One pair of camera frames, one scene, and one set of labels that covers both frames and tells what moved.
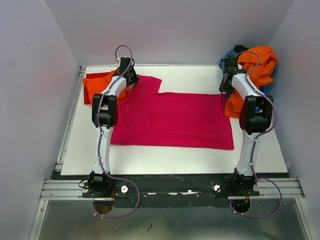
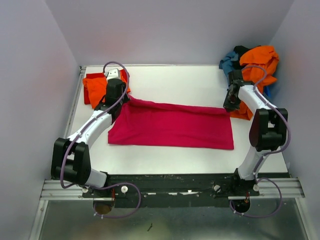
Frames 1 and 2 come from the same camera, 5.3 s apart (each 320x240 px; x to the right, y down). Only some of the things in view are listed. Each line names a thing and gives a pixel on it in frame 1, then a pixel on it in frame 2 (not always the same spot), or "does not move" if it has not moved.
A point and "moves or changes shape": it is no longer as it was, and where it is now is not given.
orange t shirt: (234, 103) does not move
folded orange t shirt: (98, 85) does not move
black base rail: (140, 191) does not move
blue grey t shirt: (231, 54) does not move
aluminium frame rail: (71, 189) does not move
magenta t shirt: (146, 117) moves or changes shape
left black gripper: (133, 78) → (120, 100)
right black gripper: (223, 85) → (230, 100)
